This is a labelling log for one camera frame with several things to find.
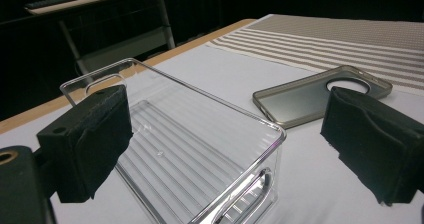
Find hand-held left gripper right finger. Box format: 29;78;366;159
320;86;424;207

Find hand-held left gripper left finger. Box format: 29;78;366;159
36;84;134;204

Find metal stand with hole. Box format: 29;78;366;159
252;64;394;130

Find clear plastic container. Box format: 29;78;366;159
59;57;288;224

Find striped beige placemat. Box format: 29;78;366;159
204;13;424;97

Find black keyboard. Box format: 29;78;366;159
24;0;101;10

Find white table sheet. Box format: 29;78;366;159
0;45;424;224

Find grey metal frame stand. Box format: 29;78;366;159
24;0;177;76

